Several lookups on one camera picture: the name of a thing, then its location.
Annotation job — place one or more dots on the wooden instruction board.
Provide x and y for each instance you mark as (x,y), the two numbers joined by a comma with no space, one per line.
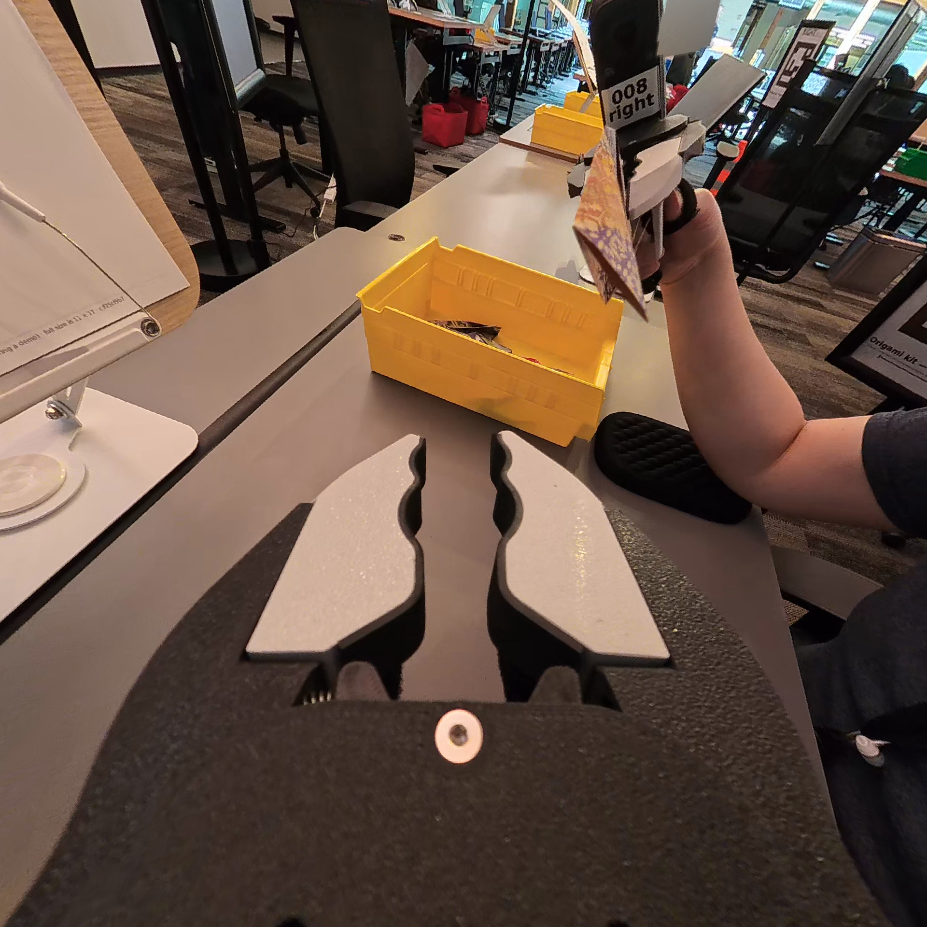
(72,181)

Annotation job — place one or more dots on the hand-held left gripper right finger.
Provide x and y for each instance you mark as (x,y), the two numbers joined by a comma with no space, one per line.
(579,572)

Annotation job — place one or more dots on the pile of folded origami papers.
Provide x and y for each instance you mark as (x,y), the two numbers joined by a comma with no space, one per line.
(471,332)

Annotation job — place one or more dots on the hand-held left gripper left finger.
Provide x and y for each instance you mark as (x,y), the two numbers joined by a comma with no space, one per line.
(340,565)

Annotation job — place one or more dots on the person's right forearm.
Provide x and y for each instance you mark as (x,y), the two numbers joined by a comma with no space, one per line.
(739,405)

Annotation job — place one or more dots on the black chair armrest pad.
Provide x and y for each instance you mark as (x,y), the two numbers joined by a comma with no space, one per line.
(666,463)

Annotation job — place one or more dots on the framed screen on floor stand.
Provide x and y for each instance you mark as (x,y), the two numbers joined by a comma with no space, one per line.
(239,43)

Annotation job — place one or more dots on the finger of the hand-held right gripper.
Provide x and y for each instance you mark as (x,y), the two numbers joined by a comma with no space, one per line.
(655,177)

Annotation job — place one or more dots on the black tilted panel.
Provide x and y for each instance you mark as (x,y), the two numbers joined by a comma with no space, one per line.
(724,87)

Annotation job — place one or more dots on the yellow plastic bin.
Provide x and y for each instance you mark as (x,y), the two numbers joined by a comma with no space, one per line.
(583,103)
(565,130)
(463,391)

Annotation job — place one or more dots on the white board stand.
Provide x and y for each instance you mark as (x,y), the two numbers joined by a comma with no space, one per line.
(130,449)

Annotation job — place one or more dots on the white tethered pin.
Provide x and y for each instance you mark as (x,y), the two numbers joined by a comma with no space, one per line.
(22,204)

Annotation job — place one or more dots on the patterned purple orange origami paper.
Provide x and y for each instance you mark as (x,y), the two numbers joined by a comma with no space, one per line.
(615,232)

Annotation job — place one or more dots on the green storage bin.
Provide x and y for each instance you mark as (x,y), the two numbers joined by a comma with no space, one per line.
(914,163)

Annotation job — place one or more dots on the black mesh office chair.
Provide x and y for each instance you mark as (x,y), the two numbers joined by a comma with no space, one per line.
(782,188)

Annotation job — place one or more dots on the grey trash bin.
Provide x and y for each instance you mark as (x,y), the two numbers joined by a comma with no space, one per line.
(869,261)

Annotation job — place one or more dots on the person's right hand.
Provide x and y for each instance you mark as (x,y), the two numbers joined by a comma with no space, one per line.
(695,239)

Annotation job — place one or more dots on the red tote bag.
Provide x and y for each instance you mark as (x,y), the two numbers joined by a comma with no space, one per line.
(474,112)
(443,127)

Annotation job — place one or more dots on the black framed marker sign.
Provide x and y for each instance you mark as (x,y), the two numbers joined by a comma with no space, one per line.
(898,347)
(796,61)

